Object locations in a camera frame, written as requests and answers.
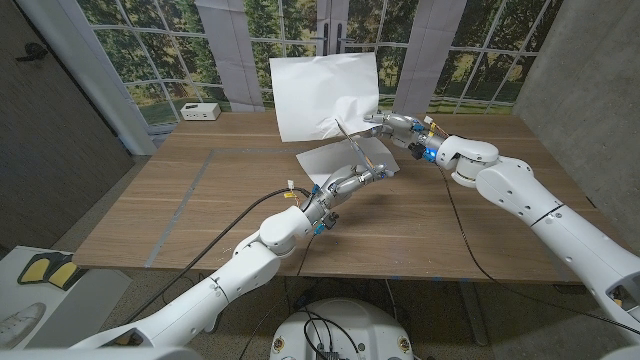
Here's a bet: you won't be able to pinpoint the grey table leg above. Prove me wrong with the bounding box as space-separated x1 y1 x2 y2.
458 280 490 347

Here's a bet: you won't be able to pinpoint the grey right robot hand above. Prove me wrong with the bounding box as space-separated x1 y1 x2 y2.
363 112 446 162

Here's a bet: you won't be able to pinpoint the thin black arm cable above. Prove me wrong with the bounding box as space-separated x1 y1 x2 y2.
437 165 640 336
242 234 316 360

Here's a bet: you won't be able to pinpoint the white power strip box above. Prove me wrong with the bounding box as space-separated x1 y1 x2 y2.
180 102 222 122

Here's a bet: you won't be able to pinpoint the white paper sheet underneath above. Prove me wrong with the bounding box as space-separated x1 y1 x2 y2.
295 136 401 188

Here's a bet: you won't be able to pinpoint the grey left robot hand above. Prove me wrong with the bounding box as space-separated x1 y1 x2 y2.
302 162 396 225

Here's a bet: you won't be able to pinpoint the grey orange handled scissors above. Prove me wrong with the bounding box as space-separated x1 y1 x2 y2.
333 117 387 180

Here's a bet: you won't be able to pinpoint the white sneaker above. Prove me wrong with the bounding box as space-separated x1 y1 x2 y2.
0 301 47 346

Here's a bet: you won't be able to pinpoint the yellow black foot pedal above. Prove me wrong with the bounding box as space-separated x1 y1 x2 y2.
17 251 80 291

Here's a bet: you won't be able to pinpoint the large white paper sheet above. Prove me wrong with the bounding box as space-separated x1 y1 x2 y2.
269 52 380 144

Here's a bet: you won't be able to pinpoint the black door handle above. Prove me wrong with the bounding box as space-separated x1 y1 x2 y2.
15 42 50 63

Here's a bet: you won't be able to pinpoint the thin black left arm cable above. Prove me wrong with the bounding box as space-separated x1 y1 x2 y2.
242 234 316 360

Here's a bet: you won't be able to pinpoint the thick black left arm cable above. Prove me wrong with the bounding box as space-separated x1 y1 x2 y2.
122 186 312 326

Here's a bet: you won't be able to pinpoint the printed window forest backdrop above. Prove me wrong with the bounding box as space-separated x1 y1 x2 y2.
14 0 566 156

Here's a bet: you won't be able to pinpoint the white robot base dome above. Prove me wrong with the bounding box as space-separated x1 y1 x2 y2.
269 298 415 360

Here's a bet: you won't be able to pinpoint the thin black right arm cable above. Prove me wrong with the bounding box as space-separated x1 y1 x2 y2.
437 165 640 336

